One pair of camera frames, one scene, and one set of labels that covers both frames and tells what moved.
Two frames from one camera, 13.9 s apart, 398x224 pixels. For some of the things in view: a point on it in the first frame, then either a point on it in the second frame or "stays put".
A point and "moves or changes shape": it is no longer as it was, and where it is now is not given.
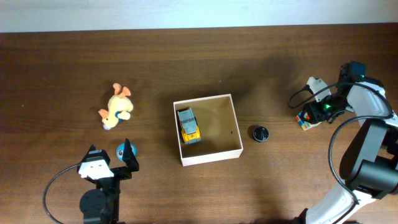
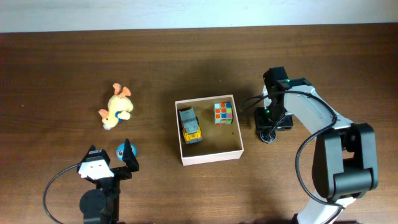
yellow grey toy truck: x=190 y=130 stays put
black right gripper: x=312 y=109 to x=260 y=122
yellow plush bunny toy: x=120 y=106 stays put
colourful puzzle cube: x=305 y=126 moves or changes shape
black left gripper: x=125 y=173 stays put
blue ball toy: x=120 y=149 stays put
